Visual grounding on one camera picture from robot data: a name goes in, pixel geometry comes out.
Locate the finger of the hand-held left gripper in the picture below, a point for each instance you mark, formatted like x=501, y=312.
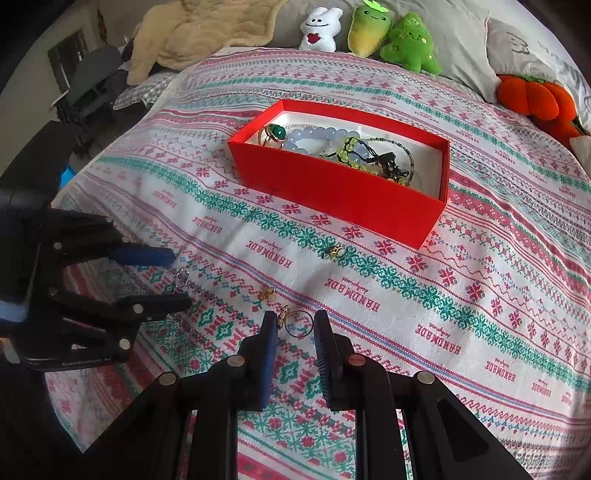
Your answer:
x=157, y=307
x=143, y=256

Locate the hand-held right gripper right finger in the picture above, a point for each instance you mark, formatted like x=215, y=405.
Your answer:
x=323, y=364

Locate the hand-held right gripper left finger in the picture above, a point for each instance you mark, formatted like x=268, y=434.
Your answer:
x=271, y=364

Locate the gold hoop earring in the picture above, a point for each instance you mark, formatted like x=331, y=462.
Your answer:
x=295, y=324

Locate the small gold earring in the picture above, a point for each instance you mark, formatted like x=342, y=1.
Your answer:
x=333, y=251
x=267, y=292

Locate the red cardboard box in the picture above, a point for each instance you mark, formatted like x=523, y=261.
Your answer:
x=341, y=198

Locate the black chair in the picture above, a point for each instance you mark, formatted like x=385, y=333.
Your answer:
x=87, y=87

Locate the printed patterned blanket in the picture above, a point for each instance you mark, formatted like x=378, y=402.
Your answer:
x=461, y=323

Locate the checkered bed sheet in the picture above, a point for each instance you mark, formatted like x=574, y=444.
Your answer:
x=143, y=90

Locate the beige fleece blanket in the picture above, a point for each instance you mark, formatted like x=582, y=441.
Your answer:
x=198, y=32

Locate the white plush toy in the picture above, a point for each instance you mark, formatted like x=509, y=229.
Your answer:
x=318, y=30

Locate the yellow plush toy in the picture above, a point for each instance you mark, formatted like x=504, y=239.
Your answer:
x=369, y=27

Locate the green plush toy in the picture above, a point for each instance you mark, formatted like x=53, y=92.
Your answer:
x=413, y=44

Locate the orange pumpkin plush toy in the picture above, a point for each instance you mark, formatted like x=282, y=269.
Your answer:
x=538, y=101

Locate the plain grey pillow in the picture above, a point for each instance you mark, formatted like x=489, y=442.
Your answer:
x=461, y=50

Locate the grey printed pillow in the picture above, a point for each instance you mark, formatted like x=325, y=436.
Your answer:
x=540, y=50

